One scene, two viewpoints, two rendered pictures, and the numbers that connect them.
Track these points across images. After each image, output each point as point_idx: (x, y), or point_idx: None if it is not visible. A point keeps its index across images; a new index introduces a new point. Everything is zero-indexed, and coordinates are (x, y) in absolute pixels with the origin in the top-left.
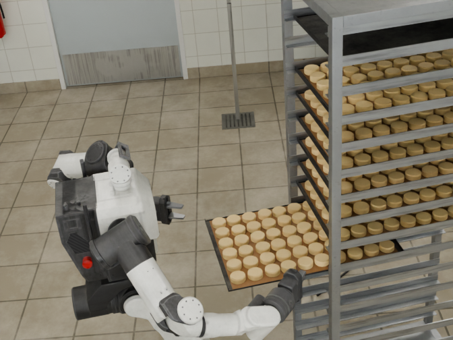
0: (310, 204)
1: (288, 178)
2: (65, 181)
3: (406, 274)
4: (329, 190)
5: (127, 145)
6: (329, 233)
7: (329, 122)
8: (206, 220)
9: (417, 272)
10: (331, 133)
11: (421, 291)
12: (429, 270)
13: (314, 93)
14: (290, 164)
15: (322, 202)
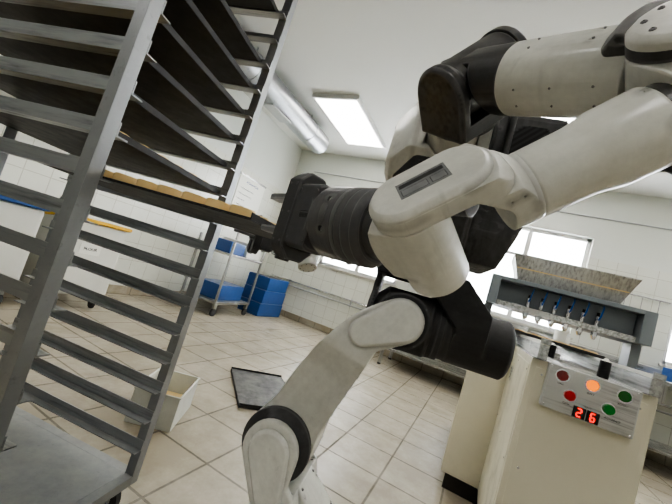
0: (169, 161)
1: (114, 125)
2: (548, 118)
3: (140, 225)
4: (250, 129)
5: (443, 61)
6: (236, 175)
7: (273, 65)
8: (248, 218)
9: (130, 223)
10: (272, 75)
11: (116, 246)
12: (120, 219)
13: (231, 14)
14: (136, 98)
15: (202, 150)
